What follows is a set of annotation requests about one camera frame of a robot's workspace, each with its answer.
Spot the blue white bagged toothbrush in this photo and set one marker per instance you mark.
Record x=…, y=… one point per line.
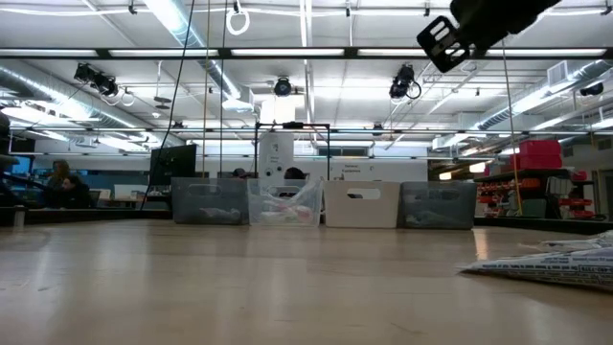
x=306, y=191

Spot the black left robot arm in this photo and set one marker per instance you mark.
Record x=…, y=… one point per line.
x=4, y=144

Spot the red storage bins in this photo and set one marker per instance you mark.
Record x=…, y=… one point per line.
x=538, y=153

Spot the overhead LED light bar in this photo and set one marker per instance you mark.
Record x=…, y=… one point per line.
x=349, y=52

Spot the black shelf rack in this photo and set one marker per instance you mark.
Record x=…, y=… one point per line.
x=507, y=176

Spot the dark grey plastic bin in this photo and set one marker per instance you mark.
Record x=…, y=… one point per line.
x=436, y=196

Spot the white plastic bin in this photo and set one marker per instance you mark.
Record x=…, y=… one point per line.
x=335, y=211

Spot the person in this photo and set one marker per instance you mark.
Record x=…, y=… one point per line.
x=239, y=173
x=294, y=173
x=76, y=194
x=58, y=170

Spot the white pillar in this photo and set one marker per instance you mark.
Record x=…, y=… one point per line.
x=276, y=153

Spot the printed white flat package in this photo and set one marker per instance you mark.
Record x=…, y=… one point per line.
x=565, y=270

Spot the clear plastic bin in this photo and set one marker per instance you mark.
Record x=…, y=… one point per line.
x=258, y=191

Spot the smoky translucent plastic bin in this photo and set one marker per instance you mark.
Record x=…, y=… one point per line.
x=211, y=194

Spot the black monitor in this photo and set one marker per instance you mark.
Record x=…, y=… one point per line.
x=174, y=163

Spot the silver ventilation duct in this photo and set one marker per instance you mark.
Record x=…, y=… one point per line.
x=211, y=67
x=29, y=81
x=589, y=72

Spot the black ceiling camera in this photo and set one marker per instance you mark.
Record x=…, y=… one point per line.
x=401, y=86
x=282, y=87
x=103, y=86
x=592, y=89

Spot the black frame stand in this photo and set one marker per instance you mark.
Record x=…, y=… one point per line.
x=292, y=125

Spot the small grey cylinder post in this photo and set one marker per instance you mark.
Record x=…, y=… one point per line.
x=19, y=218

